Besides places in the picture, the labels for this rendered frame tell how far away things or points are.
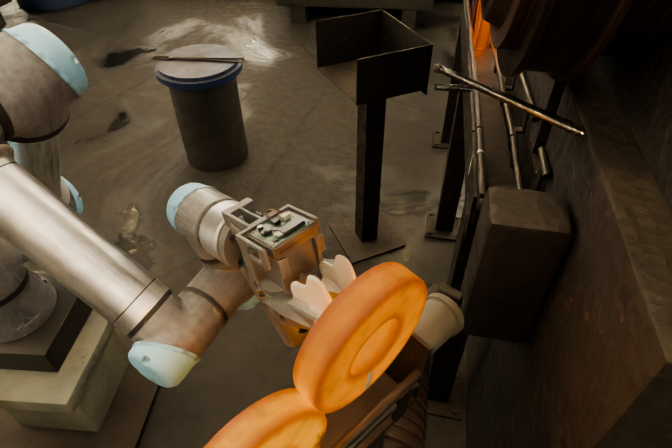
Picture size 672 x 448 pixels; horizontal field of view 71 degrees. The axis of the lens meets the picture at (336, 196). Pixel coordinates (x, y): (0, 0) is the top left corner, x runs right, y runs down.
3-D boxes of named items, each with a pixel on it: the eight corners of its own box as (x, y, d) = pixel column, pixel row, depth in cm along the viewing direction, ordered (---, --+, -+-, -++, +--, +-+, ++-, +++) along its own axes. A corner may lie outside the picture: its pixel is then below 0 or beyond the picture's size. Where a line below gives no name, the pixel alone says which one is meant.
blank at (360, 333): (444, 253, 45) (416, 234, 46) (323, 346, 35) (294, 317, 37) (412, 350, 54) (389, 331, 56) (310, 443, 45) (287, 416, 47)
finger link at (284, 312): (301, 328, 44) (250, 291, 50) (304, 340, 45) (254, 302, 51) (338, 300, 46) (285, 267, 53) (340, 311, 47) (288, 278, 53)
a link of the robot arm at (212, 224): (210, 267, 60) (261, 235, 65) (228, 280, 57) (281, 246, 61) (190, 217, 57) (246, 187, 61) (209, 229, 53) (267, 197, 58)
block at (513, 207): (525, 304, 76) (572, 191, 61) (530, 348, 70) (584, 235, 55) (457, 294, 78) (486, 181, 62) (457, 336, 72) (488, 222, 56)
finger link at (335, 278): (364, 286, 41) (299, 250, 47) (374, 335, 44) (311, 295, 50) (388, 267, 43) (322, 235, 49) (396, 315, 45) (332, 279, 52)
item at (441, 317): (459, 340, 63) (469, 310, 59) (417, 381, 58) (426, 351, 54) (423, 313, 66) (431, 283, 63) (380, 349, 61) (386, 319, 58)
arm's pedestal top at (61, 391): (-79, 403, 96) (-91, 394, 93) (14, 279, 120) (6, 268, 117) (73, 414, 94) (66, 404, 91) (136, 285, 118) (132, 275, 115)
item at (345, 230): (372, 201, 180) (382, 9, 133) (407, 248, 162) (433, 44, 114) (322, 216, 174) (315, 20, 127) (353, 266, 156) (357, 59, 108)
